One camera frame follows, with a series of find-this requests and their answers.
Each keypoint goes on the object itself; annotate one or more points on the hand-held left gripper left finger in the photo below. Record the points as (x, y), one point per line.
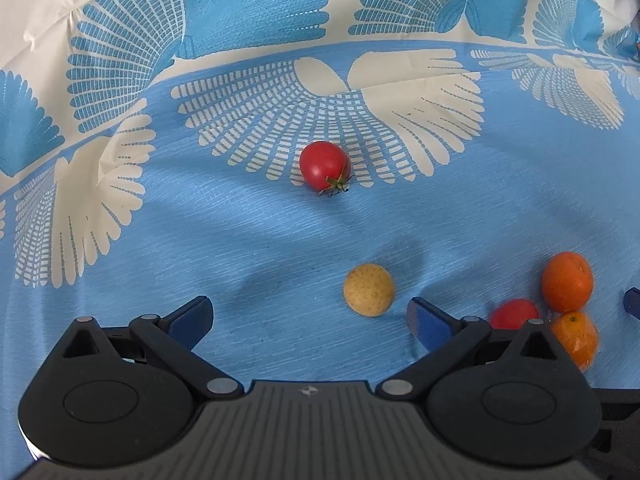
(192, 317)

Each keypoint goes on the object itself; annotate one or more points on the red cherry tomato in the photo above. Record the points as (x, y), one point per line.
(512, 312)

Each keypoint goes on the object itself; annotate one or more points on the glossy orange mandarin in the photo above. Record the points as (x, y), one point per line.
(580, 342)

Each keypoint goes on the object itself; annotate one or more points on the yellow longan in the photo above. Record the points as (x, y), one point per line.
(369, 290)

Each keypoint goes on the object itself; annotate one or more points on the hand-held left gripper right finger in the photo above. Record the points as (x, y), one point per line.
(429, 327)

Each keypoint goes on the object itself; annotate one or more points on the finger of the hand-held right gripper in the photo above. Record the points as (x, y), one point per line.
(633, 302)

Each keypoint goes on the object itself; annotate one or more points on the red tomato with green stem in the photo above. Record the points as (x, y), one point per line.
(322, 162)

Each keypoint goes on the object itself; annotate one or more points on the blue and white printed cloth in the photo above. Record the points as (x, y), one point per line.
(250, 260)

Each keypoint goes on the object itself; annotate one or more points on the small orange mandarin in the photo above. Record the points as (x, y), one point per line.
(567, 282)

